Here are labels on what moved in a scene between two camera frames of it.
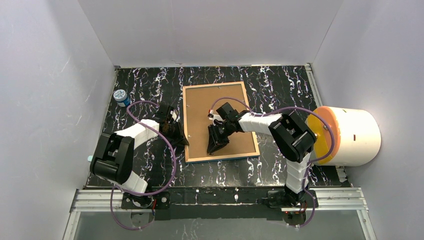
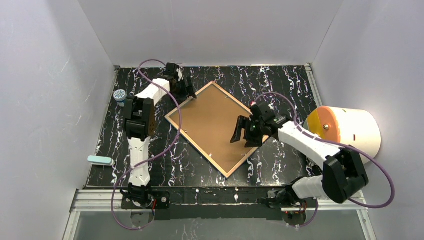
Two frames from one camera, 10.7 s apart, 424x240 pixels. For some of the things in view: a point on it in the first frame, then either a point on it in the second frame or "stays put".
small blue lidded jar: [121, 97] stays put
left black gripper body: [175, 131] -> [185, 87]
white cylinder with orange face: [357, 133] stays put
